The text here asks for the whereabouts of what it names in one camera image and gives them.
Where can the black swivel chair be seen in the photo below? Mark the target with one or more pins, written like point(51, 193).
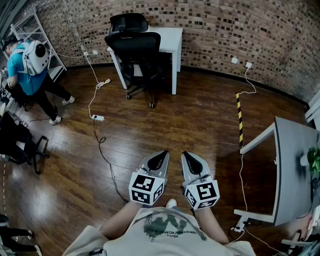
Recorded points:
point(12, 142)

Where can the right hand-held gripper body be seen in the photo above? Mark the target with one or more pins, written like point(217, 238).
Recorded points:
point(205, 191)

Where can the person's left forearm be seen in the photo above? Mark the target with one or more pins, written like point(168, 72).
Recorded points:
point(117, 220)

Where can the white power strip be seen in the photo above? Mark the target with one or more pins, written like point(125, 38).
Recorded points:
point(238, 227)
point(98, 117)

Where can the person's beige printed shirt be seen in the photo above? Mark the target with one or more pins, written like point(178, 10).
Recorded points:
point(170, 240)

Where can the green plant in white pot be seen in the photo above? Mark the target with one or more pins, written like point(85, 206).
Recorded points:
point(313, 157)

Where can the grey desk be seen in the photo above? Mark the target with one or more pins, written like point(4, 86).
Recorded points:
point(290, 162)

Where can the yellow black striped floor strip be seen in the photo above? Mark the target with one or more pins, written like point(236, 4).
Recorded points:
point(240, 120)

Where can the white cabinet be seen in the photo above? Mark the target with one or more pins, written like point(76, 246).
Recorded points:
point(313, 110)

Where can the person's white shoe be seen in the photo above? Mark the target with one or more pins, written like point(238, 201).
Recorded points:
point(171, 203)

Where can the white desk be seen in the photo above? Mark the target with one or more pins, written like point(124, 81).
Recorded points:
point(170, 37)

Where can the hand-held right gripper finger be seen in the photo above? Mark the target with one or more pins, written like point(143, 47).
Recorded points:
point(206, 170)
point(184, 171)

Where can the white metal shelf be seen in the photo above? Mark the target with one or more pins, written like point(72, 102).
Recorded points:
point(56, 71)

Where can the black office chair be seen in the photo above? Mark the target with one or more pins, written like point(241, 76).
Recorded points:
point(132, 43)

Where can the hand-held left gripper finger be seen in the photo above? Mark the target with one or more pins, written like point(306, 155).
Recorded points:
point(166, 168)
point(143, 167)

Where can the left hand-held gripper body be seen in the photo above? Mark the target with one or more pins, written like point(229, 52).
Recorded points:
point(145, 190)

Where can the person's right forearm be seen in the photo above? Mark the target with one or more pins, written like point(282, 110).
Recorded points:
point(212, 227)

